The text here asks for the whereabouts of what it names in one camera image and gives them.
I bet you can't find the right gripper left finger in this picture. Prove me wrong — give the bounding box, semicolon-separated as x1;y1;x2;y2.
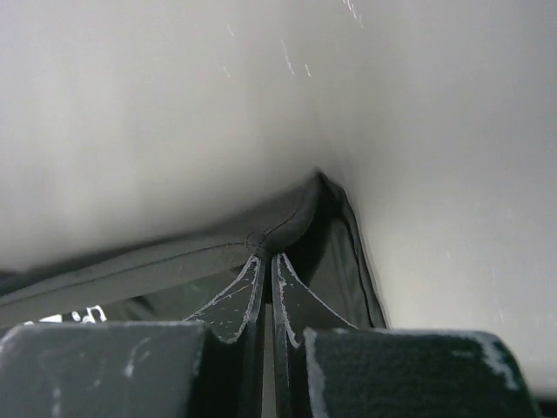
1;257;265;417

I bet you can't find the black printed t shirt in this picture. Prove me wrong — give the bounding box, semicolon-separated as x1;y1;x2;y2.
1;172;386;327

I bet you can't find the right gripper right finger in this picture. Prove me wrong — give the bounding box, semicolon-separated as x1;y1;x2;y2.
272;253;542;417

